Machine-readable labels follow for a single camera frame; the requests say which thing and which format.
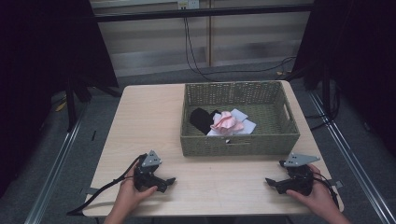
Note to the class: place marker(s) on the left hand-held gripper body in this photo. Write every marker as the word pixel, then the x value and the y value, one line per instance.
pixel 145 174

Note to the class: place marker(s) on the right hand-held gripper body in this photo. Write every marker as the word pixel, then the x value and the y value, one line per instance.
pixel 297 180

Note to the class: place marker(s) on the person's left hand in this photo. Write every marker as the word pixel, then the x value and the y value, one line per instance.
pixel 130 194

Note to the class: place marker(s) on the person's right hand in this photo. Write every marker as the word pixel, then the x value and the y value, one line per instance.
pixel 319 199

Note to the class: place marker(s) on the green woven basket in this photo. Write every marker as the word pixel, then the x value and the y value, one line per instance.
pixel 267 124

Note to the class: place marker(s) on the white cloth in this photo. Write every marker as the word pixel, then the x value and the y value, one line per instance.
pixel 247 124

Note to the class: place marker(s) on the black cloth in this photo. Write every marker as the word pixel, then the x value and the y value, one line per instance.
pixel 200 119

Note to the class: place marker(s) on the pink cloth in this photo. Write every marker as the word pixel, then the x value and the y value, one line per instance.
pixel 225 123

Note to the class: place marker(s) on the black metal stand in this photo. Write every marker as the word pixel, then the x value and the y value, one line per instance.
pixel 327 93
pixel 71 102

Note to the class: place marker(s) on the yellow floor scrap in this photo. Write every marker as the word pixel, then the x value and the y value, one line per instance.
pixel 60 106

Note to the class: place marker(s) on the black curtain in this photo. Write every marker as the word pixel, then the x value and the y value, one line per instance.
pixel 40 68
pixel 358 62

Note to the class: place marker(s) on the black horizontal bar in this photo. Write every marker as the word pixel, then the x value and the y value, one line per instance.
pixel 199 13

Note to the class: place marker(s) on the grey table bracket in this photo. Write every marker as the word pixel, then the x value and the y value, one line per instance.
pixel 91 190
pixel 337 184

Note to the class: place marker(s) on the metal floor rail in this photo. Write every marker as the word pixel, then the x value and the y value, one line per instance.
pixel 351 158
pixel 53 174

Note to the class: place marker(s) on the white wall socket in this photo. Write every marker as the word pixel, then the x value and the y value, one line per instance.
pixel 188 4

